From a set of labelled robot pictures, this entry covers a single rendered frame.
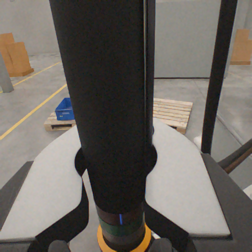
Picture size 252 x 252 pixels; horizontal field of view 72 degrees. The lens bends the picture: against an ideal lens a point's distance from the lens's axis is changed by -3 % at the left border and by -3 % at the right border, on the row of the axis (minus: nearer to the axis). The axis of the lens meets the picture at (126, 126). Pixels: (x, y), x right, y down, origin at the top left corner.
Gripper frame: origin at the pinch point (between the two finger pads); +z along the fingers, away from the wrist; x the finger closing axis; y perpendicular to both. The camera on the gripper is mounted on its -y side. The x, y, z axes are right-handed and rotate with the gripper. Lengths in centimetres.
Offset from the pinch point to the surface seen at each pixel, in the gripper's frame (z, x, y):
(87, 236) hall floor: 74, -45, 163
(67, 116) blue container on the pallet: 274, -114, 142
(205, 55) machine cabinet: 520, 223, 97
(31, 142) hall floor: 230, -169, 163
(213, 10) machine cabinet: 519, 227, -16
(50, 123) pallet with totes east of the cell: 266, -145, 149
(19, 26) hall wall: 1321, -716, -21
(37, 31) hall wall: 1305, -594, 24
